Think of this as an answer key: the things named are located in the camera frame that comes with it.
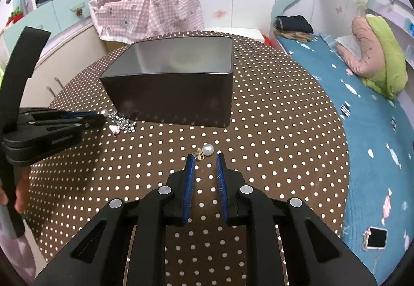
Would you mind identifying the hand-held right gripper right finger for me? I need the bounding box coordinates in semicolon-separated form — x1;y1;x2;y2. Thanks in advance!
216;153;377;286

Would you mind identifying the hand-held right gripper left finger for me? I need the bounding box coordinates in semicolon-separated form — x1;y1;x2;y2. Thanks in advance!
34;154;196;286

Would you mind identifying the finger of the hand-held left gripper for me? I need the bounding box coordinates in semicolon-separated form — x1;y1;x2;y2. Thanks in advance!
76;118;106;132
58;111;106;121

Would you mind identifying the silver rhinestone chain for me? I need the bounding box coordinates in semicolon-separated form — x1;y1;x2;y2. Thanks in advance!
107;111;137;135

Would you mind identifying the pearl earring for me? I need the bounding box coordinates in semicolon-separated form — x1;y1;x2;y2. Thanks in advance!
193;143;215;161

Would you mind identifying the grey metal tin box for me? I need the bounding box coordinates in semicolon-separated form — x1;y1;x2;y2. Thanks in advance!
100;36;234;128

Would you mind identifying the person's left hand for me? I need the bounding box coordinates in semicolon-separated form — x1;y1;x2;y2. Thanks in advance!
14;166;32;215

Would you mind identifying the white curved cabinet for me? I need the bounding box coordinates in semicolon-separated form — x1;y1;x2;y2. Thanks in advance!
0;19;130;106

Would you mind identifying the red green plush toy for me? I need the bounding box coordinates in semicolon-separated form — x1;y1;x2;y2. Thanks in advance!
7;7;24;25

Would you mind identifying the teal drawer unit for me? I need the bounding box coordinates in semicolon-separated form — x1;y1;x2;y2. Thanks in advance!
3;0;94;57

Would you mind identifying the pink checked cloth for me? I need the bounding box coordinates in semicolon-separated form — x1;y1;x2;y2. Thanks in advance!
89;0;205;44

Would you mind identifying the blue printed bed sheet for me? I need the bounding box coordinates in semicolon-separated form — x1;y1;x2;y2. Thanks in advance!
278;33;414;274

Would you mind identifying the person's pink clothing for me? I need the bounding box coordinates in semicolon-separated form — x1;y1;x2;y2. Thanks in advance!
0;208;36;280

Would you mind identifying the white board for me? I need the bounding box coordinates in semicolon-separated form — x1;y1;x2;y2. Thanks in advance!
207;29;262;42

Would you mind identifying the smartphone with pink case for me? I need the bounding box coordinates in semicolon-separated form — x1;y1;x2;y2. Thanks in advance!
364;226;388;251

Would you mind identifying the tan scarf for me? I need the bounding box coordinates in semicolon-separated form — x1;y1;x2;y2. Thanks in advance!
274;31;316;42

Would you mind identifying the dark folded clothing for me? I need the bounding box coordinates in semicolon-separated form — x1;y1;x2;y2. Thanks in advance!
275;15;314;34

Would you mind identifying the white pillow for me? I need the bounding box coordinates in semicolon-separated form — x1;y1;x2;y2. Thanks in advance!
336;35;359;57

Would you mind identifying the pink pillow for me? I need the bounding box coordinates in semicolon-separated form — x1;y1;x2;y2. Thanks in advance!
336;16;384;76

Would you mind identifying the green blanket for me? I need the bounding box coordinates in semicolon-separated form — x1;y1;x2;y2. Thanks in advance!
360;14;408;100

